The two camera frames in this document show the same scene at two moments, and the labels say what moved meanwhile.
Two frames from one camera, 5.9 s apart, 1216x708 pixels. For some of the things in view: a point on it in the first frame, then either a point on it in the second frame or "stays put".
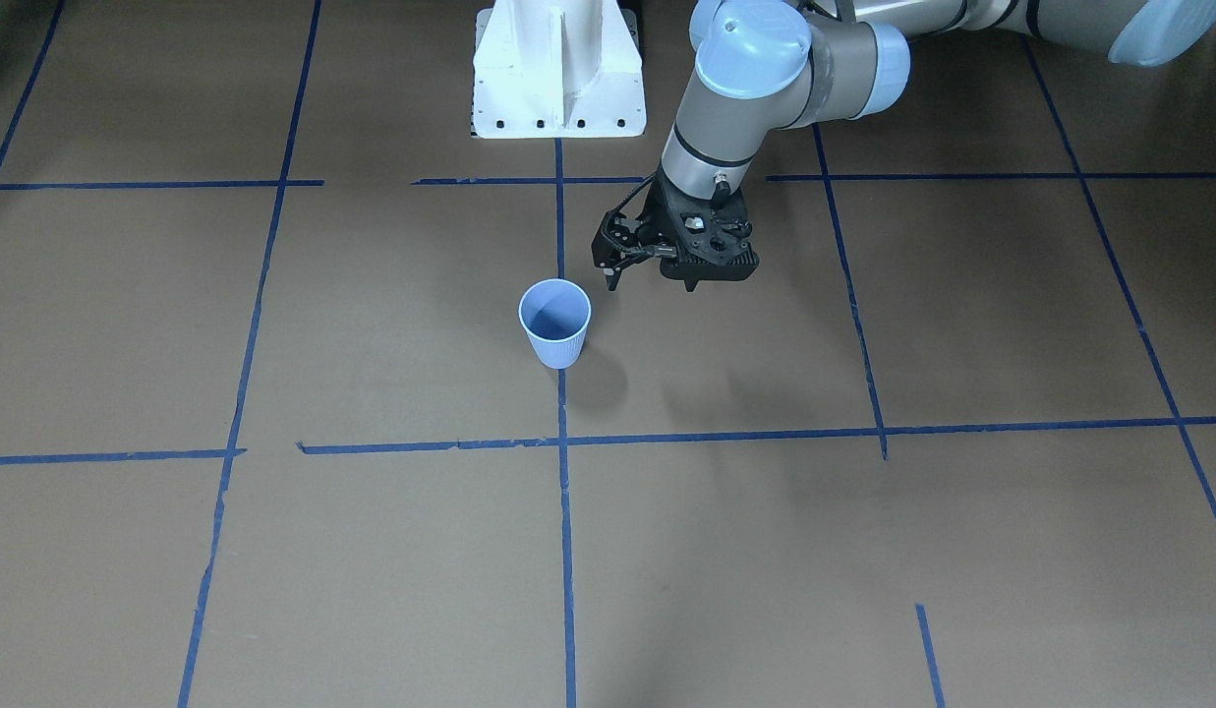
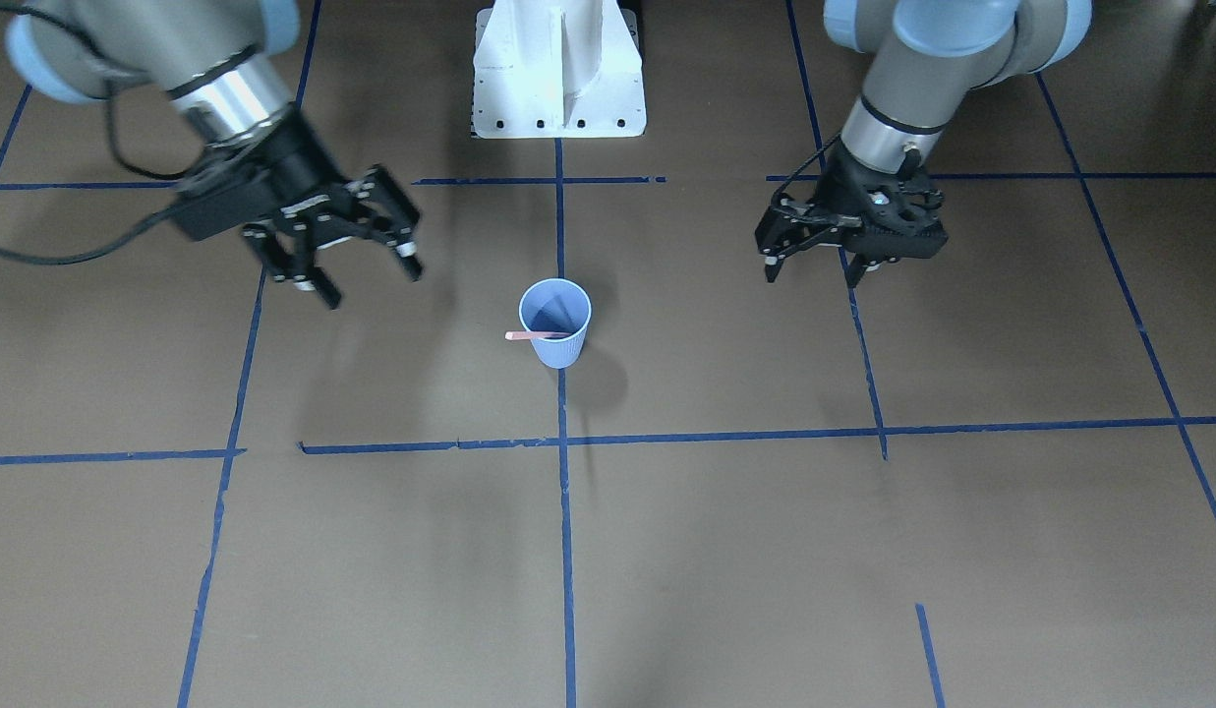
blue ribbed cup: [555, 313] stays put
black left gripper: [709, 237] -> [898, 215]
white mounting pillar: [557, 69] stays put
